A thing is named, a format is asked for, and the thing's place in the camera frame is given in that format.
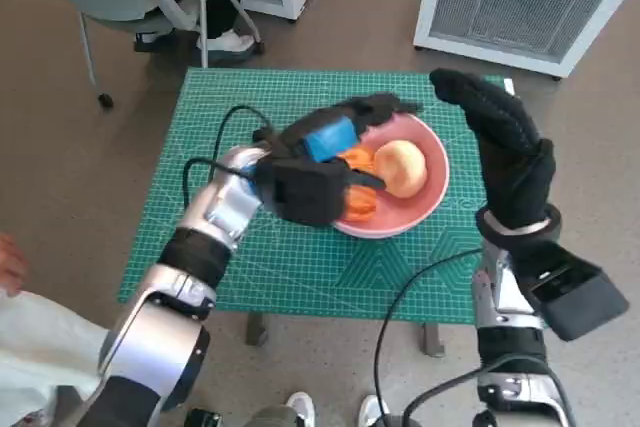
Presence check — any person's hand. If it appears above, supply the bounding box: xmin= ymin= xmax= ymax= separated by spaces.
xmin=0 ymin=232 xmax=27 ymax=298

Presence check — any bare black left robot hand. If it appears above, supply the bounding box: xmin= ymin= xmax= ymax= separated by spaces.
xmin=252 ymin=91 xmax=424 ymax=193

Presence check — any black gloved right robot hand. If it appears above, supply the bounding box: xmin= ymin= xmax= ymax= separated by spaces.
xmin=428 ymin=68 xmax=557 ymax=236

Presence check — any oblong glazed bread loaf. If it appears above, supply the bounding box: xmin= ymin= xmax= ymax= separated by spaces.
xmin=335 ymin=146 xmax=379 ymax=223

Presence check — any round bread bun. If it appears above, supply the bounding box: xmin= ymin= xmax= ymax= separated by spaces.
xmin=373 ymin=139 xmax=429 ymax=198

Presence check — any pink bowl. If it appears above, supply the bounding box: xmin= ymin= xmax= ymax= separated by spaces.
xmin=329 ymin=111 xmax=450 ymax=240

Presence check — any person in white clothing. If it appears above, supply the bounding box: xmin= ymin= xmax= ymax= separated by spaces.
xmin=0 ymin=289 xmax=114 ymax=427

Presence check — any green cutting mat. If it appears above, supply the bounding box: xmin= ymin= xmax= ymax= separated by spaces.
xmin=117 ymin=66 xmax=516 ymax=324

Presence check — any large white mesh cabinet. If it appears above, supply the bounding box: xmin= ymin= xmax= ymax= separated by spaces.
xmin=413 ymin=0 xmax=640 ymax=79

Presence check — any dark metal table leg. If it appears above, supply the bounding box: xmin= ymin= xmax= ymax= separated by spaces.
xmin=419 ymin=322 xmax=446 ymax=359
xmin=244 ymin=312 xmax=270 ymax=347

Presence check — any small black box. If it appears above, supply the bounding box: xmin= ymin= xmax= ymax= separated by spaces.
xmin=184 ymin=409 xmax=221 ymax=427

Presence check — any white shoe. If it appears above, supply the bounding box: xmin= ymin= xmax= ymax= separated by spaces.
xmin=359 ymin=395 xmax=389 ymax=427
xmin=285 ymin=391 xmax=316 ymax=427

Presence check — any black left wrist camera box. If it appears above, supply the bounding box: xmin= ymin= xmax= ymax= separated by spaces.
xmin=257 ymin=159 xmax=351 ymax=226

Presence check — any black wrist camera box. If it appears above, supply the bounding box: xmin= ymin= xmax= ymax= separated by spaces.
xmin=257 ymin=159 xmax=351 ymax=226
xmin=512 ymin=241 xmax=630 ymax=343

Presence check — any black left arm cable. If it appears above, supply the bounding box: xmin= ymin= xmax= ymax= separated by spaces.
xmin=182 ymin=159 xmax=259 ymax=211
xmin=214 ymin=105 xmax=275 ymax=163

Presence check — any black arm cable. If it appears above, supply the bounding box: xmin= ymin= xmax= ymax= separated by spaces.
xmin=214 ymin=105 xmax=275 ymax=163
xmin=402 ymin=354 xmax=576 ymax=427
xmin=182 ymin=159 xmax=259 ymax=211

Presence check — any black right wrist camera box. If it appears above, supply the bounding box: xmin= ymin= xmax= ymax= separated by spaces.
xmin=512 ymin=241 xmax=630 ymax=343

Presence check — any long black cable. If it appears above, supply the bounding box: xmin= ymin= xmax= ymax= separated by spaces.
xmin=374 ymin=249 xmax=484 ymax=427

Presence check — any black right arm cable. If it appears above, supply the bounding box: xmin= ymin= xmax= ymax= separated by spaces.
xmin=402 ymin=354 xmax=576 ymax=427

